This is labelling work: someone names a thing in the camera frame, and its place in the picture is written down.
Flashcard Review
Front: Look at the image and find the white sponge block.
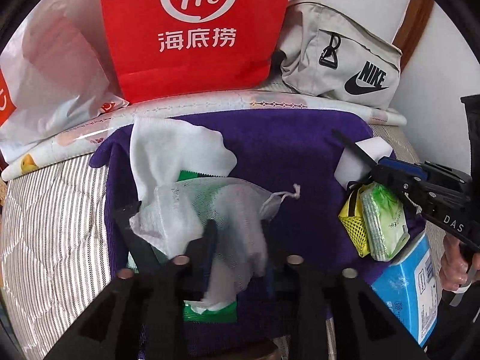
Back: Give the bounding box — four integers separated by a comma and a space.
334, 136, 393, 189

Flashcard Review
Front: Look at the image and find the white mesh drawstring bag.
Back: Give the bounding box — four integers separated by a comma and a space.
128, 176, 302, 312

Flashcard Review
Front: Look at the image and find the green wet wipes pack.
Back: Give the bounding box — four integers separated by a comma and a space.
360, 183, 410, 263

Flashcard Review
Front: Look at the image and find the green packet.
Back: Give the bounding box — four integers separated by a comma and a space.
178, 171, 237, 323

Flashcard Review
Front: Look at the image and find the yellow mesh pouch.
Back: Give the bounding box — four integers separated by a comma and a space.
337, 184, 370, 258

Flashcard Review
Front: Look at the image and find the blue tissue pack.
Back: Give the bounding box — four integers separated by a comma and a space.
372, 232, 438, 346

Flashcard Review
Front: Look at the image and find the white cloth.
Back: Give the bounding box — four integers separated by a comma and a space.
129, 117, 237, 204

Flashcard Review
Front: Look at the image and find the person's right hand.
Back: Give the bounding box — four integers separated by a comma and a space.
439, 233, 469, 292

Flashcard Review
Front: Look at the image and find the purple towel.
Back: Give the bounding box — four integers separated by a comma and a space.
88, 108, 427, 359

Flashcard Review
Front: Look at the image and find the grey Nike bag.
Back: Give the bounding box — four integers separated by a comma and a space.
277, 0, 402, 110

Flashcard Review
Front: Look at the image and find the striped mattress cover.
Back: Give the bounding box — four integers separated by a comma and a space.
0, 125, 448, 360

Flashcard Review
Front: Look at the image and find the red paper shopping bag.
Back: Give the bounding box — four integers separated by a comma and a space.
101, 0, 288, 103

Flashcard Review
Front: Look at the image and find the white plastic shopping bag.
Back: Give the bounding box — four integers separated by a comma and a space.
1, 2, 128, 163

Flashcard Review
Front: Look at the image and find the brown wooden door frame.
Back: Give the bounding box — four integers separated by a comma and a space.
393, 0, 434, 70

